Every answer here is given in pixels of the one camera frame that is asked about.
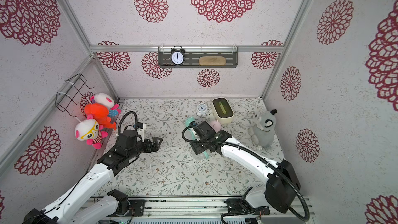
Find black right corrugated cable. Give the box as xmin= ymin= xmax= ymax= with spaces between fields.
xmin=181 ymin=125 xmax=311 ymax=224

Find white pink plush top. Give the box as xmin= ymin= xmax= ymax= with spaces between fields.
xmin=90 ymin=93 xmax=119 ymax=110

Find floral table mat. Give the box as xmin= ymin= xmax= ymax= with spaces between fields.
xmin=95 ymin=99 xmax=263 ymax=197

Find grey raccoon plush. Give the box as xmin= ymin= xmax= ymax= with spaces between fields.
xmin=248 ymin=109 xmax=277 ymax=149

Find mint bear cap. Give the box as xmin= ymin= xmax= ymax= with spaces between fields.
xmin=185 ymin=116 xmax=198 ymax=128

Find pink bear cap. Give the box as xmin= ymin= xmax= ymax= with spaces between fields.
xmin=210 ymin=120 xmax=222 ymax=132

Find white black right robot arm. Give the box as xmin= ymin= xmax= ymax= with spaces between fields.
xmin=182 ymin=120 xmax=301 ymax=214

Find black left corrugated cable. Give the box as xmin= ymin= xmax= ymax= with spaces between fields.
xmin=116 ymin=111 xmax=139 ymax=136

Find cream box green lid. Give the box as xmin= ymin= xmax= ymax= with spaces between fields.
xmin=211 ymin=97 xmax=235 ymax=124

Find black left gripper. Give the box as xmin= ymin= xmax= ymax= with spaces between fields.
xmin=128 ymin=136 xmax=163 ymax=161

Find orange red plush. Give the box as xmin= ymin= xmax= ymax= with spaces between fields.
xmin=84 ymin=103 xmax=117 ymax=130

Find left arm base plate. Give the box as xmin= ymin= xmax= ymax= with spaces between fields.
xmin=121 ymin=199 xmax=146 ymax=217

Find white small alarm clock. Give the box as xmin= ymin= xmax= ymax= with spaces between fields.
xmin=197 ymin=103 xmax=208 ymax=118

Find black alarm clock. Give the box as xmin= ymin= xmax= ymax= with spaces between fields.
xmin=171 ymin=45 xmax=186 ymax=66

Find white plush yellow glasses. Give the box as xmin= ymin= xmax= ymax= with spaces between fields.
xmin=74 ymin=115 xmax=108 ymax=149

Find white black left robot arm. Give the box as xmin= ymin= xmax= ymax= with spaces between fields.
xmin=23 ymin=130 xmax=163 ymax=224

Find grey wall shelf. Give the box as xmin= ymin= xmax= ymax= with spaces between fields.
xmin=158 ymin=46 xmax=239 ymax=69

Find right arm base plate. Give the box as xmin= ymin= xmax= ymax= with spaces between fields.
xmin=224 ymin=198 xmax=271 ymax=216

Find black corrugated cable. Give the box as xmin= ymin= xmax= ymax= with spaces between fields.
xmin=116 ymin=111 xmax=139 ymax=136
xmin=181 ymin=125 xmax=311 ymax=224

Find black wire basket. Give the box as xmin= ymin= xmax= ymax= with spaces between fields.
xmin=54 ymin=73 xmax=94 ymax=118

